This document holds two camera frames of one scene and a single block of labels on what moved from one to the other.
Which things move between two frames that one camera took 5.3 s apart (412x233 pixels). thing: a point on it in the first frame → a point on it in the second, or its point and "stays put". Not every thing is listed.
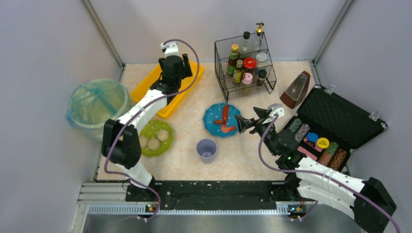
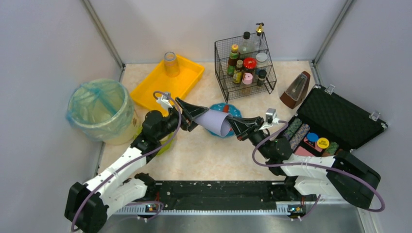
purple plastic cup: [206, 148] → [216, 122]
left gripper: [185, 64] → [184, 115]
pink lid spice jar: [247, 78] stays put
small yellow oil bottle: [237, 73] stays put
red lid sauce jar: [249, 63] stays put
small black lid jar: [262, 77] stays put
